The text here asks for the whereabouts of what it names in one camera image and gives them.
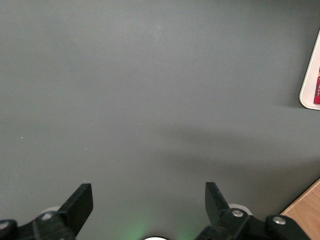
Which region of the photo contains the beige plastic tray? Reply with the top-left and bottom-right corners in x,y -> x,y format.
299,29 -> 320,111

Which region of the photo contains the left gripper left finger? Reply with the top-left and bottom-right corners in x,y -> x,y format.
0,183 -> 94,240

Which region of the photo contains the red cookie box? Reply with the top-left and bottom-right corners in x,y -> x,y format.
313,65 -> 320,105

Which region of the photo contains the wooden drawer cabinet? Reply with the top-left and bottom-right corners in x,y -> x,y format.
279,176 -> 320,240

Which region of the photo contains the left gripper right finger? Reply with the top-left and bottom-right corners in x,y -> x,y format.
193,181 -> 310,240

